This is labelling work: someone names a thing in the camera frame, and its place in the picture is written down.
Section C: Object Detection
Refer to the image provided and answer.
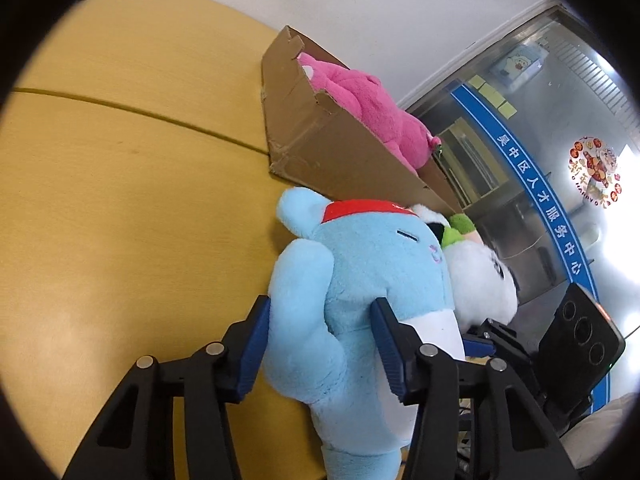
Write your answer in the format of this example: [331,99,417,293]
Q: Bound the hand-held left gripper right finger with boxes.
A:
[371,297,582,480]

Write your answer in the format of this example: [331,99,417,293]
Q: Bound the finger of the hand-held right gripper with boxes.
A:
[461,321,497,358]

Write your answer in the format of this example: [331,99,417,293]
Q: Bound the brown cardboard box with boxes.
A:
[260,25,465,215]

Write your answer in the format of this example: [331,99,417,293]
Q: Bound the light blue plush toy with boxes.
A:
[261,186,468,480]

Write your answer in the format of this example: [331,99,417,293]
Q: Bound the pink plush toy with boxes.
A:
[296,51,443,175]

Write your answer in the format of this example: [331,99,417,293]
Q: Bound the person's right forearm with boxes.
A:
[560,392,640,472]

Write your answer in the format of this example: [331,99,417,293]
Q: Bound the white plush toy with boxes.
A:
[411,203,519,327]

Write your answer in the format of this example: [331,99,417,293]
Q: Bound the round festive sticker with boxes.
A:
[568,135,625,210]

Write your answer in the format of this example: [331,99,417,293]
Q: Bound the yellow sticky notes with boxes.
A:
[467,74,517,118]

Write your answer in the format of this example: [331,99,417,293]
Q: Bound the cartoon poster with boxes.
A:
[489,43,547,92]

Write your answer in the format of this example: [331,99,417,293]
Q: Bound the glass door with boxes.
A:
[402,0,640,413]

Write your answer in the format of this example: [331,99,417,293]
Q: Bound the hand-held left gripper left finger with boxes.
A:
[65,295,273,480]

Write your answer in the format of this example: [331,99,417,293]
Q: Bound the blue band sticker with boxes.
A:
[450,83,610,403]

